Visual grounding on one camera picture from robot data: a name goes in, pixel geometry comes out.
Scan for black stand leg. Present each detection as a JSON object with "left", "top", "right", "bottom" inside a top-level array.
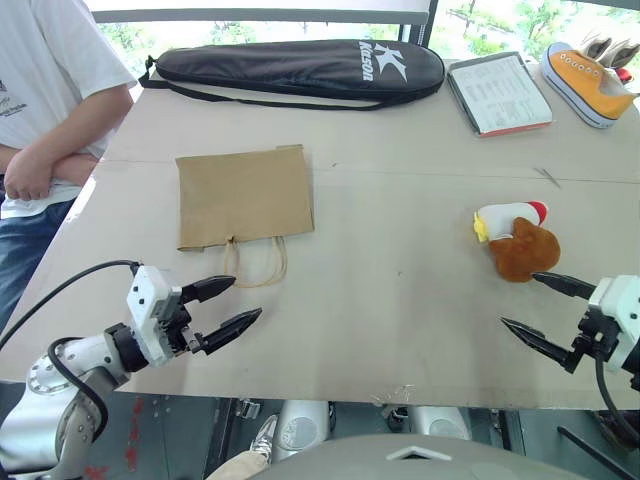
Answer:
[{"left": 557, "top": 424, "right": 640, "bottom": 480}]

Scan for beige plush slippers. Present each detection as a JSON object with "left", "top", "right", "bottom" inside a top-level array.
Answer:
[{"left": 579, "top": 29, "right": 640, "bottom": 71}]

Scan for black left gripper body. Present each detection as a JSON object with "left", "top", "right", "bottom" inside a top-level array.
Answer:
[{"left": 159, "top": 285, "right": 209, "bottom": 357}]

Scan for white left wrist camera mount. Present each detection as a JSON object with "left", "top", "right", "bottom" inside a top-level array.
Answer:
[{"left": 125, "top": 265, "right": 184, "bottom": 369}]

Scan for beige trouser leg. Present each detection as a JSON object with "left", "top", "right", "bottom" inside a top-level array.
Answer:
[{"left": 207, "top": 448, "right": 272, "bottom": 480}]

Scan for black badminton racket bag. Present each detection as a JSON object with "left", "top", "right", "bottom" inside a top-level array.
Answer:
[{"left": 138, "top": 38, "right": 446, "bottom": 112}]

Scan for orange canvas sneaker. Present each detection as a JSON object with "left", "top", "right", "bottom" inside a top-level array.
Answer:
[{"left": 541, "top": 41, "right": 639, "bottom": 130}]

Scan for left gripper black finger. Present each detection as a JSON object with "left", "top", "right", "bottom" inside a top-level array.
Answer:
[
  {"left": 192, "top": 307, "right": 264, "bottom": 357},
  {"left": 180, "top": 275, "right": 237, "bottom": 304}
]

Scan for bystander's blue jeans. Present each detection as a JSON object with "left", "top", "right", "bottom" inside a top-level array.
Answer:
[{"left": 0, "top": 197, "right": 77, "bottom": 332}]

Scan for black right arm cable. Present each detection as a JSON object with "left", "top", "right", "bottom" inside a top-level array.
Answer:
[{"left": 594, "top": 357, "right": 640, "bottom": 446}]

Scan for brown paper bag with handles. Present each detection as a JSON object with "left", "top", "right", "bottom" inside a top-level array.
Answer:
[{"left": 174, "top": 143, "right": 316, "bottom": 290}]

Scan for bystander's left hand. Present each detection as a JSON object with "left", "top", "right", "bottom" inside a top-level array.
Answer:
[{"left": 3, "top": 148, "right": 55, "bottom": 202}]

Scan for silver robot torso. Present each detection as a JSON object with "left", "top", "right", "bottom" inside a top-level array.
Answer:
[{"left": 249, "top": 433, "right": 596, "bottom": 480}]

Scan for silver rounded robot leg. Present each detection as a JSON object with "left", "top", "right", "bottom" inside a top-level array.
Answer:
[
  {"left": 408, "top": 405, "right": 472, "bottom": 442},
  {"left": 272, "top": 399, "right": 332, "bottom": 464}
]

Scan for shiny silver shoe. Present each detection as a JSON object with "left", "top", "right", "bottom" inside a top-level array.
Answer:
[{"left": 248, "top": 413, "right": 280, "bottom": 467}]

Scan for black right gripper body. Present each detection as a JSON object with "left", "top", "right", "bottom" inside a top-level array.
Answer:
[{"left": 564, "top": 307, "right": 624, "bottom": 374}]

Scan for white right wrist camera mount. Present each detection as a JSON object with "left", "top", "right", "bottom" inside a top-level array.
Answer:
[{"left": 587, "top": 274, "right": 640, "bottom": 375}]

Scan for person in white shirt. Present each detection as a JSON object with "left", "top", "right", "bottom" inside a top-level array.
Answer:
[{"left": 0, "top": 0, "right": 138, "bottom": 221}]

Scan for grey window frame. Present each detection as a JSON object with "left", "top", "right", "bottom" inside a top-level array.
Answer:
[{"left": 91, "top": 0, "right": 441, "bottom": 50}]

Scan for white printed book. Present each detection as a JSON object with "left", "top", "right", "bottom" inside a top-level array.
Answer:
[{"left": 446, "top": 51, "right": 555, "bottom": 139}]

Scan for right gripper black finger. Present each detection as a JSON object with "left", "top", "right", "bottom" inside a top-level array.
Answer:
[
  {"left": 531, "top": 271, "right": 598, "bottom": 302},
  {"left": 499, "top": 315, "right": 575, "bottom": 370}
]

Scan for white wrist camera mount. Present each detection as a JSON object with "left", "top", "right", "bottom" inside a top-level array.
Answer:
[
  {"left": 587, "top": 274, "right": 640, "bottom": 375},
  {"left": 125, "top": 265, "right": 184, "bottom": 369}
]

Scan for white plush chicken toy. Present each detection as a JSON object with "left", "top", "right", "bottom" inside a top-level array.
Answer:
[{"left": 473, "top": 200, "right": 549, "bottom": 245}]

